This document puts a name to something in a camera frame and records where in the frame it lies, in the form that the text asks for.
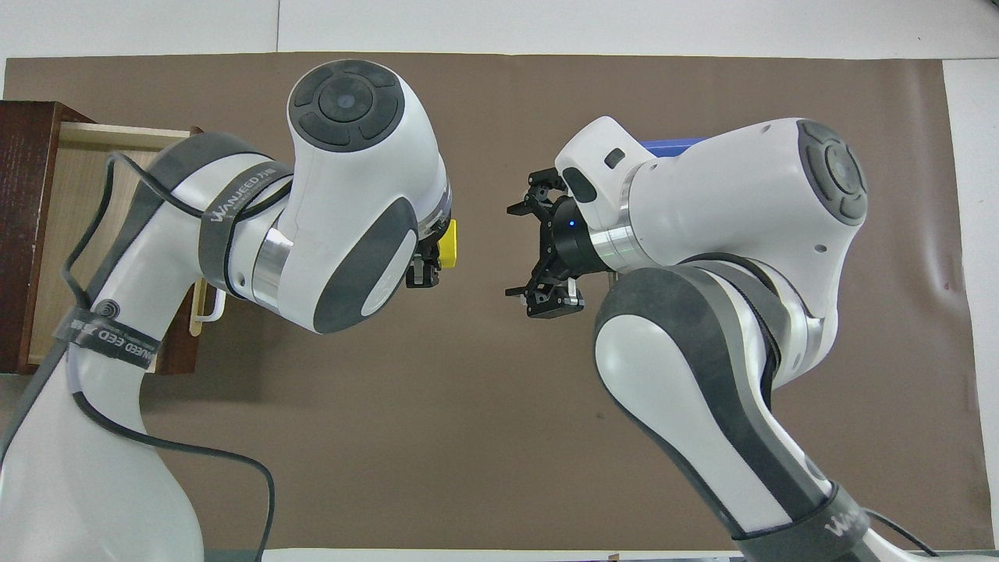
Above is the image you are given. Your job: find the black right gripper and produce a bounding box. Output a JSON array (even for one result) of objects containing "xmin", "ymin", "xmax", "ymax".
[{"xmin": 405, "ymin": 168, "xmax": 611, "ymax": 321}]

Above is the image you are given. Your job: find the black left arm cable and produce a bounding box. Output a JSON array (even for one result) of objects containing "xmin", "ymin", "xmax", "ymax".
[{"xmin": 59, "ymin": 152, "xmax": 276, "ymax": 562}]

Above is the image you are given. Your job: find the white drawer handle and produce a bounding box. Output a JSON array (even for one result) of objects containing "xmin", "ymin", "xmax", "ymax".
[{"xmin": 194, "ymin": 285, "xmax": 228, "ymax": 323}]

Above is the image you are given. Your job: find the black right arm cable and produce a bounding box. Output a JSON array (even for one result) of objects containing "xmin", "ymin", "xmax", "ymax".
[{"xmin": 862, "ymin": 507, "xmax": 943, "ymax": 557}]

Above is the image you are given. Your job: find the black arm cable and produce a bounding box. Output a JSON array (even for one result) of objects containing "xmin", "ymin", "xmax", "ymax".
[
  {"xmin": 862, "ymin": 507, "xmax": 943, "ymax": 557},
  {"xmin": 59, "ymin": 152, "xmax": 276, "ymax": 562}
]

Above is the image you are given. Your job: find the brown table mat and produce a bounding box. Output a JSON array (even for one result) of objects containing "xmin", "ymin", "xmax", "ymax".
[{"xmin": 0, "ymin": 52, "xmax": 996, "ymax": 551}]

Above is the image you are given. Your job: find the dark wooden drawer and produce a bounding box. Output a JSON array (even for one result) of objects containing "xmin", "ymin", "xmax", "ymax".
[{"xmin": 27, "ymin": 121, "xmax": 227, "ymax": 376}]

